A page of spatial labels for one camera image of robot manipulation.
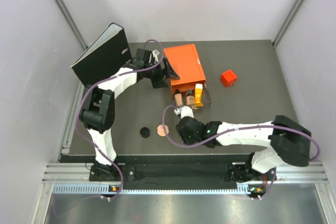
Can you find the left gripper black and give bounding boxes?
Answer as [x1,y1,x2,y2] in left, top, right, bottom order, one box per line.
[144,58,179,89]

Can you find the orange drawer box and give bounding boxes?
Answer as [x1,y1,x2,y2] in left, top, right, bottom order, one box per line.
[164,44,206,99]

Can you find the foundation bottle lighter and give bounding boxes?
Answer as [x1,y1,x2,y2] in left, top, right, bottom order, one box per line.
[174,89,183,107]

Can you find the orange yellow cream tube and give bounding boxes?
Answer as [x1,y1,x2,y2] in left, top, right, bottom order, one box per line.
[194,83,203,107]

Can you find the foundation bottle darker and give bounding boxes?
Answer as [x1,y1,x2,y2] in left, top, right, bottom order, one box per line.
[186,89,195,109]

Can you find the clear pull-out drawer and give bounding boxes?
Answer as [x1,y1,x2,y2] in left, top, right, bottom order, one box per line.
[172,84,212,110]

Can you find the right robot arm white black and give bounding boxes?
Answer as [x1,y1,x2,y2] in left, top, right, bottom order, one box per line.
[176,115,311,180]

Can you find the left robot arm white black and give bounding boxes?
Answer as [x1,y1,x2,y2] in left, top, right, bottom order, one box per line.
[79,48,180,180]

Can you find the pink round powder puff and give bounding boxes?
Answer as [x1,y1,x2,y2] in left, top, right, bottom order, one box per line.
[157,124,170,137]

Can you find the black round compact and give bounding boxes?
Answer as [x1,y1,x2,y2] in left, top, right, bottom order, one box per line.
[140,127,151,138]

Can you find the red cube plug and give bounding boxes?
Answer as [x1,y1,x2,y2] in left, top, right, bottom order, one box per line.
[220,70,237,88]

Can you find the black binder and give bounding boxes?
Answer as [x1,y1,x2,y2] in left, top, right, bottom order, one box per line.
[71,23,131,86]

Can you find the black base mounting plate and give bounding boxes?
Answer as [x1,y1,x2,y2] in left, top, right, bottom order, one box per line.
[89,154,274,190]

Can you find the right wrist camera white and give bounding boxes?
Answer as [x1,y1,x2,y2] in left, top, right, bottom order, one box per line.
[174,106,194,119]

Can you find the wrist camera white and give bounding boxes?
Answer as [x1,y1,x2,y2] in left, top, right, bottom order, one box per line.
[174,106,194,119]
[152,49,160,64]

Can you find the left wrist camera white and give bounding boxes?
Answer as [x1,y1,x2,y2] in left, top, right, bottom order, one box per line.
[152,49,160,64]

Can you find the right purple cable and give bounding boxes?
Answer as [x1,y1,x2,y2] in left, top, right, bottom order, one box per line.
[162,104,322,200]

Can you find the purple cable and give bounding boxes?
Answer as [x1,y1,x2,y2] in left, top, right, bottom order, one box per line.
[162,104,322,200]
[73,39,165,199]

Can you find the grey cable duct strip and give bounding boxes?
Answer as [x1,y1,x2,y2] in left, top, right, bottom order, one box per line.
[52,184,264,195]

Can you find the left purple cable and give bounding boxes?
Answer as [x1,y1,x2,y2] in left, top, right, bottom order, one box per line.
[73,39,165,199]

